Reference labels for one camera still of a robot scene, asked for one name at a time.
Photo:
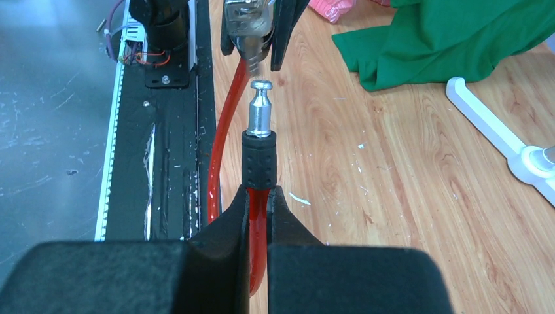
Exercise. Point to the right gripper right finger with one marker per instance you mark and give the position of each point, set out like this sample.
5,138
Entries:
308,276

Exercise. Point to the red cable lock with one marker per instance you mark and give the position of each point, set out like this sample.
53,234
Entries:
258,164

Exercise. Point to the white clothes rack stand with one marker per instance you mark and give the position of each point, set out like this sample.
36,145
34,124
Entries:
530,164

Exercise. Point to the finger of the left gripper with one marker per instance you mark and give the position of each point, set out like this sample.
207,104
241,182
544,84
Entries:
227,44
286,14

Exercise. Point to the pink patterned garment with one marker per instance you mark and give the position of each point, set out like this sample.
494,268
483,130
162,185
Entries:
346,12

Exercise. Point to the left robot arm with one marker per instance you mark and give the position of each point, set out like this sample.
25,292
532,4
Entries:
256,29

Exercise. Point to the green t-shirt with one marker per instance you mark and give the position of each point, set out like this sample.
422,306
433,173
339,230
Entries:
433,41

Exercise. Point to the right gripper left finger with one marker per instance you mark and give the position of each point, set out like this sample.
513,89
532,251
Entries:
208,273

